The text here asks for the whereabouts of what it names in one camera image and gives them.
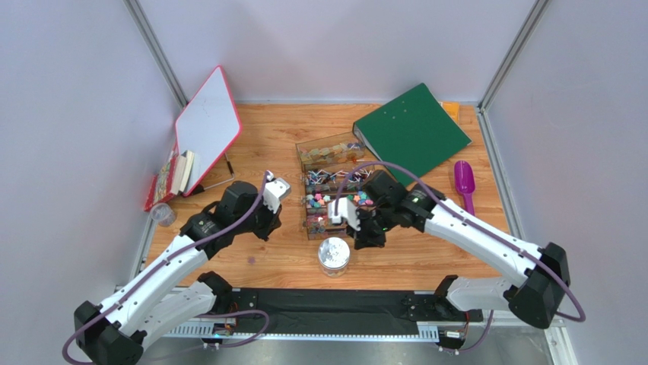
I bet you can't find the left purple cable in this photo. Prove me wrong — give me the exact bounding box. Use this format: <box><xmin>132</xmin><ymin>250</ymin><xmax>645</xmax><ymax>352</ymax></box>
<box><xmin>62</xmin><ymin>170</ymin><xmax>272</xmax><ymax>365</ymax></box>

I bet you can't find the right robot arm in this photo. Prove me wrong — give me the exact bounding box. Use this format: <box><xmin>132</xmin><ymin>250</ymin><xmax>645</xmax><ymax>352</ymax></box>
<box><xmin>348</xmin><ymin>170</ymin><xmax>570</xmax><ymax>329</ymax></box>

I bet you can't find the green clipboard folder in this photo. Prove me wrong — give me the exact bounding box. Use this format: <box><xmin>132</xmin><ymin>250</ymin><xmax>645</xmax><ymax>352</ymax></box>
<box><xmin>353</xmin><ymin>83</ymin><xmax>472</xmax><ymax>178</ymax></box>

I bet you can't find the colourful star candy bin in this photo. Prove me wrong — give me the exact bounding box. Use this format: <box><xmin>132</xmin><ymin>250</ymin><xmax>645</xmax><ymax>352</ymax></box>
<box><xmin>301</xmin><ymin>182</ymin><xmax>375</xmax><ymax>208</ymax></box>

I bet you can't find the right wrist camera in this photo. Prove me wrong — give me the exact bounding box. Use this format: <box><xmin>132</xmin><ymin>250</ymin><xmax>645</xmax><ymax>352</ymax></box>
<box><xmin>327</xmin><ymin>198</ymin><xmax>361</xmax><ymax>231</ymax></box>

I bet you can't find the small clear cup left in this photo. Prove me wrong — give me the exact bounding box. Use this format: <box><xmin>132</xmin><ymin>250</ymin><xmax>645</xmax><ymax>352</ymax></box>
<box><xmin>150</xmin><ymin>203</ymin><xmax>176</xmax><ymax>227</ymax></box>

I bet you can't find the metal wire handle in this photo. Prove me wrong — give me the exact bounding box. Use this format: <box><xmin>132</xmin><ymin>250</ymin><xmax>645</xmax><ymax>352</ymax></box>
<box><xmin>201</xmin><ymin>153</ymin><xmax>236</xmax><ymax>190</ymax></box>

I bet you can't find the purple plastic scoop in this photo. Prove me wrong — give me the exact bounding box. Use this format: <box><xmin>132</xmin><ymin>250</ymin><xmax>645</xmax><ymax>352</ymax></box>
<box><xmin>453</xmin><ymin>160</ymin><xmax>476</xmax><ymax>215</ymax></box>

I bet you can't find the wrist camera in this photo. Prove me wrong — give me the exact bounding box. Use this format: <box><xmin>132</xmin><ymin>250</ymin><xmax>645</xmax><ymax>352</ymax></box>
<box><xmin>262</xmin><ymin>170</ymin><xmax>291</xmax><ymax>214</ymax></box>
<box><xmin>327</xmin><ymin>198</ymin><xmax>361</xmax><ymax>231</ymax></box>

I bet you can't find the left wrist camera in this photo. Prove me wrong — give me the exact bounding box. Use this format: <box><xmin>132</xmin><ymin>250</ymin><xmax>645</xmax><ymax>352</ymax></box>
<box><xmin>262</xmin><ymin>170</ymin><xmax>291</xmax><ymax>214</ymax></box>

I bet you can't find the clear candy bin back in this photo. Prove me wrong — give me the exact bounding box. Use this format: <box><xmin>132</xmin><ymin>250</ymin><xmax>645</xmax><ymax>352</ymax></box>
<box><xmin>296</xmin><ymin>132</ymin><xmax>365</xmax><ymax>171</ymax></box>

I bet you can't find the orange notebook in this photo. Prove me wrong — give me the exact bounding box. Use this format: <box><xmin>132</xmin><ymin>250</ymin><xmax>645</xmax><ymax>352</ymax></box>
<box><xmin>439</xmin><ymin>101</ymin><xmax>460</xmax><ymax>125</ymax></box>

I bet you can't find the white board red frame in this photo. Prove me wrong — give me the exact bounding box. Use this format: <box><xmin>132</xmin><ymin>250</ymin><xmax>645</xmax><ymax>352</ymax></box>
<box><xmin>175</xmin><ymin>65</ymin><xmax>242</xmax><ymax>196</ymax></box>

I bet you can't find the translucent gummy candy bin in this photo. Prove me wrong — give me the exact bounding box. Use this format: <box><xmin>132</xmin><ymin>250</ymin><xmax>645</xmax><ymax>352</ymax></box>
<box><xmin>303</xmin><ymin>214</ymin><xmax>348</xmax><ymax>240</ymax></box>

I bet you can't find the stack of books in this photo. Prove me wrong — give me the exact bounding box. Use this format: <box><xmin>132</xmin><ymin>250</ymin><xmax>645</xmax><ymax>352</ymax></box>
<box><xmin>144</xmin><ymin>150</ymin><xmax>195</xmax><ymax>212</ymax></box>

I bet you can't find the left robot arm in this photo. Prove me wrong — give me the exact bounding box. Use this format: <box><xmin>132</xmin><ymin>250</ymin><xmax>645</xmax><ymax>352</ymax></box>
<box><xmin>62</xmin><ymin>173</ymin><xmax>291</xmax><ymax>364</ymax></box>

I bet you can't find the lollipop candy bin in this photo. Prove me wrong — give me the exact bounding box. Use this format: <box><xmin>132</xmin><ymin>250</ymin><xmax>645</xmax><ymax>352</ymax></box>
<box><xmin>301</xmin><ymin>162</ymin><xmax>378</xmax><ymax>194</ymax></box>

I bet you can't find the clear plastic cup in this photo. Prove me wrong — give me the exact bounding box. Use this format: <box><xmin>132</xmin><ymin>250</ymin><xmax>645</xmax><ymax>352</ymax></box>
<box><xmin>318</xmin><ymin>255</ymin><xmax>350</xmax><ymax>278</ymax></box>

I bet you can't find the aluminium front rail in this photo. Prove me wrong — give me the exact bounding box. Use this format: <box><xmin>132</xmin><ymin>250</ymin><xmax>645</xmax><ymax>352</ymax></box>
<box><xmin>103</xmin><ymin>286</ymin><xmax>565</xmax><ymax>341</ymax></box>

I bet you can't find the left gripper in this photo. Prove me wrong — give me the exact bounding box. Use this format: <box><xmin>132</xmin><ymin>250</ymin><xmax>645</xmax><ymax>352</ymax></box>
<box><xmin>233</xmin><ymin>193</ymin><xmax>282</xmax><ymax>241</ymax></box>

